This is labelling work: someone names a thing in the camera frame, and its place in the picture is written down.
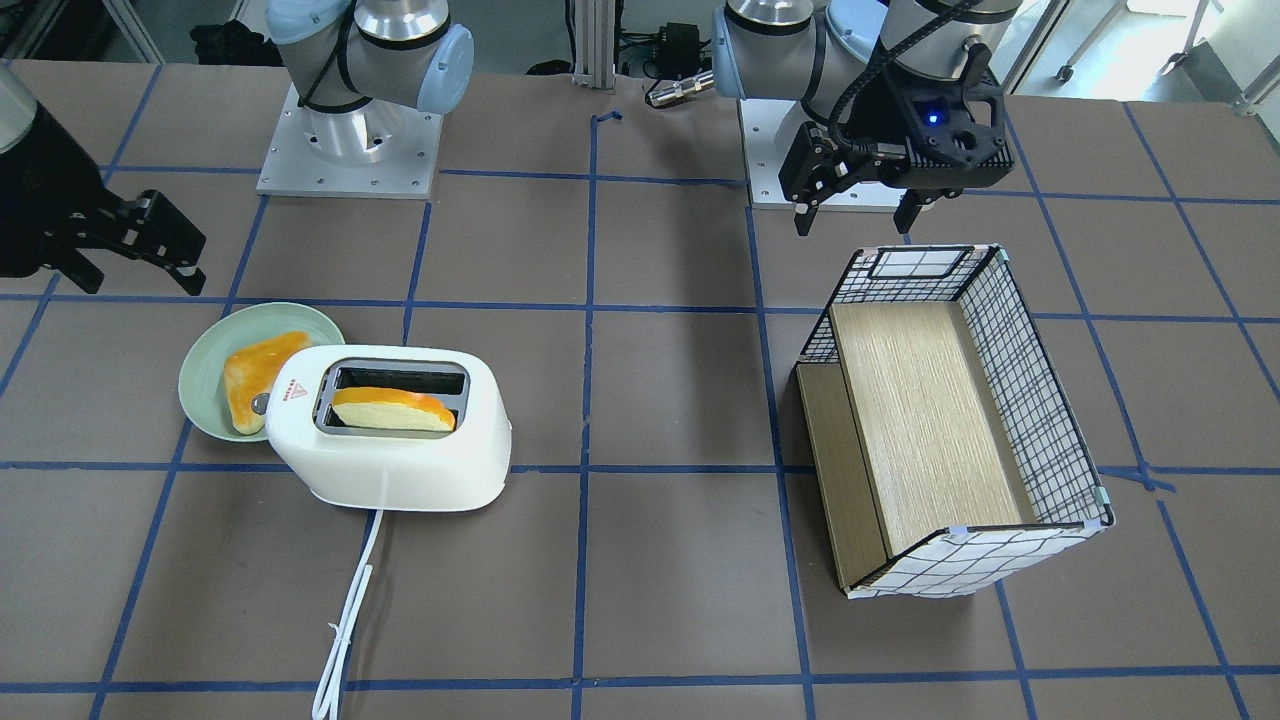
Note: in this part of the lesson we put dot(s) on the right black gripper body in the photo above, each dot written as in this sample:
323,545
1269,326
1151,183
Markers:
38,190

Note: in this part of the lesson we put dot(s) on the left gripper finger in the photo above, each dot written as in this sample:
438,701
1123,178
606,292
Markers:
912,204
813,171

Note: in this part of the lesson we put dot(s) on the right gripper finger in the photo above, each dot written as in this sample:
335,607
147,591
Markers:
151,228
79,270

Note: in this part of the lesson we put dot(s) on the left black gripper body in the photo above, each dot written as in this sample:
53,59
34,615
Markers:
893,115

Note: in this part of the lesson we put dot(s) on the white two-slot toaster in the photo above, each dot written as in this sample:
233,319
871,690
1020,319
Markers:
393,470

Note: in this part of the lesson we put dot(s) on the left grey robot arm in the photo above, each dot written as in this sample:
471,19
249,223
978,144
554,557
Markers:
828,59

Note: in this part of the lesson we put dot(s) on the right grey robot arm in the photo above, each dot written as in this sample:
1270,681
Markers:
371,83

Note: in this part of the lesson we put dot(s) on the toast slice in toaster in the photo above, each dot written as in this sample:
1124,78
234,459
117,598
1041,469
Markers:
391,409

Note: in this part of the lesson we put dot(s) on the light green plate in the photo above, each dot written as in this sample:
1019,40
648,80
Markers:
200,388

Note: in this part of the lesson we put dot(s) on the orange bread on plate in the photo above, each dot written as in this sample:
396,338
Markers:
251,371

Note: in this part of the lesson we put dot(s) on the black power adapter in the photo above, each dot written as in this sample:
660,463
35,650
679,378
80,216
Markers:
677,53

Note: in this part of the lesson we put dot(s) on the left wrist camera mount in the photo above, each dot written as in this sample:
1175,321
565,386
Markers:
953,134

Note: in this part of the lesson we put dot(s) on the aluminium frame post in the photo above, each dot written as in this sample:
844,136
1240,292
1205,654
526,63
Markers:
595,34

